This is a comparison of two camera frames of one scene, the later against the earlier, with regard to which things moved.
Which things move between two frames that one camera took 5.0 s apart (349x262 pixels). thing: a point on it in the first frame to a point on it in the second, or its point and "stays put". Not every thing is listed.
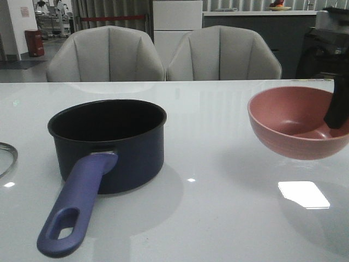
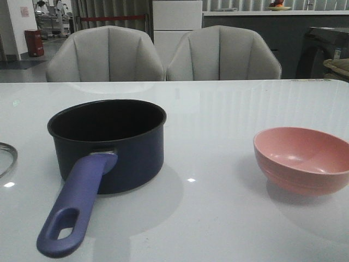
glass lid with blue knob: (8, 155) stays put
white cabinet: (173, 21) stays put
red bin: (34, 42) stays put
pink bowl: (290, 121) to (301, 161)
